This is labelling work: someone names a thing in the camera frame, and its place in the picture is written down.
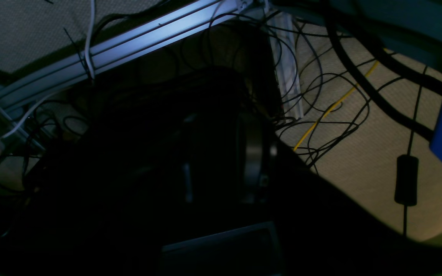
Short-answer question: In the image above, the white cable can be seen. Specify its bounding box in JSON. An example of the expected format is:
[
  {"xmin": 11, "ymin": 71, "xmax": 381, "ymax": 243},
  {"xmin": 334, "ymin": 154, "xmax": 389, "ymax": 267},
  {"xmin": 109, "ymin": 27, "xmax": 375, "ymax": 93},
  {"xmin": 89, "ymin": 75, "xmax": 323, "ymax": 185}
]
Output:
[{"xmin": 2, "ymin": 0, "xmax": 97, "ymax": 138}]

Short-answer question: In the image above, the yellow cable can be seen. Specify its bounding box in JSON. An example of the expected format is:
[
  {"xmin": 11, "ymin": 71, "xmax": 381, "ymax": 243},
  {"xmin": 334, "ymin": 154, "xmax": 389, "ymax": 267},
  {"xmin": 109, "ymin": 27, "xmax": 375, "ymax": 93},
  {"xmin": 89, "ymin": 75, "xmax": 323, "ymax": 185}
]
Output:
[{"xmin": 292, "ymin": 48, "xmax": 392, "ymax": 152}]

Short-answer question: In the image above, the black cable with ferrite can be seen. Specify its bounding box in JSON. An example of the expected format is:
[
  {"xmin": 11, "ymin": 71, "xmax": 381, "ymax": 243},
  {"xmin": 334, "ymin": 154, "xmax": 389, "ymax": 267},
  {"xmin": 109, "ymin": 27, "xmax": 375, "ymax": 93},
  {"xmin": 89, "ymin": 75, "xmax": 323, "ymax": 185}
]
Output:
[{"xmin": 394, "ymin": 65, "xmax": 429, "ymax": 236}]

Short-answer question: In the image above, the aluminium extrusion frame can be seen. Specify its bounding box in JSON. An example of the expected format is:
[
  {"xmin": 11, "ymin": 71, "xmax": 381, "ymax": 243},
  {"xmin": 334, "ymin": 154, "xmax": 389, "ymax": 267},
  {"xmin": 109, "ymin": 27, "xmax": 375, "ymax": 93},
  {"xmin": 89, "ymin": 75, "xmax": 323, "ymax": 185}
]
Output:
[{"xmin": 0, "ymin": 0, "xmax": 306, "ymax": 119}]

